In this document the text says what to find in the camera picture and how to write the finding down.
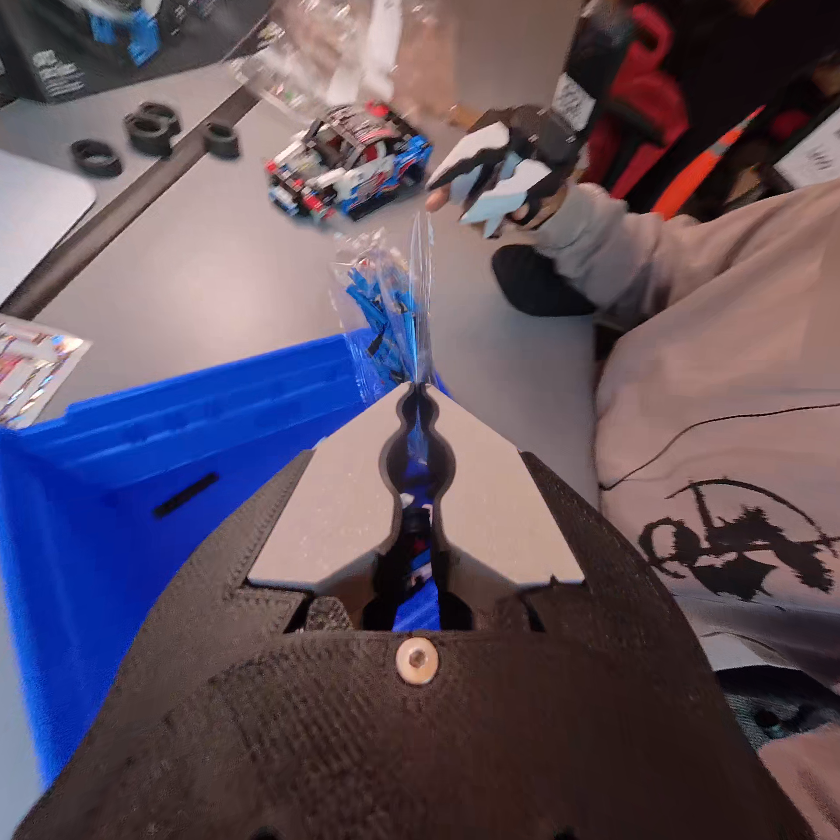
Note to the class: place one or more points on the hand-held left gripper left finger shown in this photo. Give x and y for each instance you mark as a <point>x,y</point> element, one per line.
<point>328,518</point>

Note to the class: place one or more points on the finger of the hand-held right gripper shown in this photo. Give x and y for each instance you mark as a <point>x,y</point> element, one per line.
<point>512,193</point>
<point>476,148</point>

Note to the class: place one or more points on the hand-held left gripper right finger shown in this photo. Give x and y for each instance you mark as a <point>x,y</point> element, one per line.
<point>505,518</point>

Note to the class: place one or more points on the partly built lego race car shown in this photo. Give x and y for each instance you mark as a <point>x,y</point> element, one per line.
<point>354,164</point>

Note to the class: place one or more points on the large clear numbered parts bag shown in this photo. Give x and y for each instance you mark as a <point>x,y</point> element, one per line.
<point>367,46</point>

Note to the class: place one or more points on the small clear bag of parts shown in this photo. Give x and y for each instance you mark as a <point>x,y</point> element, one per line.
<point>387,308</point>

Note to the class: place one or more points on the blue bin with tag label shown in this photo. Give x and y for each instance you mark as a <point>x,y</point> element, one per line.
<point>131,459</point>

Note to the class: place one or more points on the person's right forearm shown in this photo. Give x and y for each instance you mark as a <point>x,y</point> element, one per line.
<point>623,249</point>

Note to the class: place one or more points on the black lego set box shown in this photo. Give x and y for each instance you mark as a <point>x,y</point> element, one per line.
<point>65,59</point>

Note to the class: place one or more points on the person's right hand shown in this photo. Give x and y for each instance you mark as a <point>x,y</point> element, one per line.
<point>438,200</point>

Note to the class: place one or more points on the black padded armrest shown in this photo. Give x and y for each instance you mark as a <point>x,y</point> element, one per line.
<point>538,282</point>

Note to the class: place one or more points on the red office chair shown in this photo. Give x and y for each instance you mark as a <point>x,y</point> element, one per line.
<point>646,98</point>

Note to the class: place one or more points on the orange chair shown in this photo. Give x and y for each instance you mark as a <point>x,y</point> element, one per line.
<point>695,170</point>

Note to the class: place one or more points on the person's beige sweatshirt torso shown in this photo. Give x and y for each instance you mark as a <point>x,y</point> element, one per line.
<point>722,426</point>

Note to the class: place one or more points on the black white marker sign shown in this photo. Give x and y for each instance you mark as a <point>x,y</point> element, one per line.
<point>810,157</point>

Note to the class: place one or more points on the black rubber tyre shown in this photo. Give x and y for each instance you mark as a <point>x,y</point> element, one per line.
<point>148,138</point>
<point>222,141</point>
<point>97,161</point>
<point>164,111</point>

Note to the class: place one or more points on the holographic sticker sheet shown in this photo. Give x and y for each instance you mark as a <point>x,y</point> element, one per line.
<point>33,367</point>

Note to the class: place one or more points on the white book stand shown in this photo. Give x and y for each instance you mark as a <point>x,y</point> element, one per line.
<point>33,216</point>

